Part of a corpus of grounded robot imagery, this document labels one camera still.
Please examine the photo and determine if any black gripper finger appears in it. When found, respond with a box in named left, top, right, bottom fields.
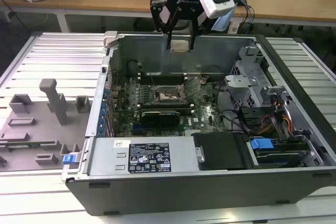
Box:
left=188, top=11, right=212, bottom=50
left=150, top=0, right=182, bottom=50

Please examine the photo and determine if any black drive bay cover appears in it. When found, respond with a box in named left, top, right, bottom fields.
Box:
left=192, top=132, right=248, bottom=171

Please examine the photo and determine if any blue plastic latch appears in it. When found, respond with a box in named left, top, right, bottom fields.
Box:
left=62, top=153, right=76, bottom=165

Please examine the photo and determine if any white barcode sticker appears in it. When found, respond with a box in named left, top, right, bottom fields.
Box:
left=113, top=140, right=132, bottom=148

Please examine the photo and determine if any metal socket cover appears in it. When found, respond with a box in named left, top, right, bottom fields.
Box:
left=178, top=76, right=202, bottom=97

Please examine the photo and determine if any grey case corner latch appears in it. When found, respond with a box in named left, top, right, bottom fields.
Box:
left=102, top=30, right=119, bottom=49

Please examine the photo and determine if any black graphics card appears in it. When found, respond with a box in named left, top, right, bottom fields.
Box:
left=140, top=110, right=182, bottom=131

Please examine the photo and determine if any hard disk in blue carrier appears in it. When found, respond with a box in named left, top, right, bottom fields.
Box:
left=246, top=136, right=311, bottom=169

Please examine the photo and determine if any black internal cable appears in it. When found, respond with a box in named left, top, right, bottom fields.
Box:
left=215, top=81, right=253, bottom=133

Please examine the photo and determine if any silver metal drive cage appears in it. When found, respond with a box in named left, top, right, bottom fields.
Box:
left=224, top=46, right=266, bottom=109

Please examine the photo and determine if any blue cable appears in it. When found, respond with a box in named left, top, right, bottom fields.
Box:
left=237, top=0, right=256, bottom=34

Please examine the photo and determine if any CPU socket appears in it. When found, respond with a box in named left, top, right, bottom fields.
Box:
left=154, top=85, right=188, bottom=104

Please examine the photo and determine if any wooden desk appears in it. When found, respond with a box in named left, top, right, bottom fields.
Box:
left=0, top=0, right=336, bottom=28

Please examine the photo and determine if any orange yellow wire bundle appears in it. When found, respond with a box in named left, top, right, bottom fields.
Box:
left=258, top=100, right=293, bottom=136

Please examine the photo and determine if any silver bay cover latch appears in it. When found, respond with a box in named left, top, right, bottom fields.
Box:
left=195, top=145, right=206, bottom=164

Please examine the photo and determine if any grey power supply unit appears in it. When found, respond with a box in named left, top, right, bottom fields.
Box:
left=87, top=137, right=201, bottom=176

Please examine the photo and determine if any black open PC case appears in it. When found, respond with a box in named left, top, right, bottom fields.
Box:
left=60, top=31, right=336, bottom=217

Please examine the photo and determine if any green motherboard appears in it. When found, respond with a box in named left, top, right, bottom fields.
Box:
left=110, top=74, right=229, bottom=138

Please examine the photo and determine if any black RAM slot bank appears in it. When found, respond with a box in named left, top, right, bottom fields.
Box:
left=136, top=103, right=195, bottom=116
left=136, top=72, right=187, bottom=85

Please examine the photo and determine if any silver CPU chip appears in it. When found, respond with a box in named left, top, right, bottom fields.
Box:
left=170, top=39, right=190, bottom=53

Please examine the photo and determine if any pale blue teach pendant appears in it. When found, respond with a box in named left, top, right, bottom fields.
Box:
left=211, top=6, right=235, bottom=33

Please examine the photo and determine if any green RAM stick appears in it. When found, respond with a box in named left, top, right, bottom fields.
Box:
left=0, top=141, right=57, bottom=150

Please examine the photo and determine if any black rating label sticker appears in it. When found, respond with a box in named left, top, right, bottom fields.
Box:
left=128, top=142, right=172, bottom=174

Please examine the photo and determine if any grey parts rack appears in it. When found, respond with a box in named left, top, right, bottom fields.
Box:
left=0, top=78, right=93, bottom=173

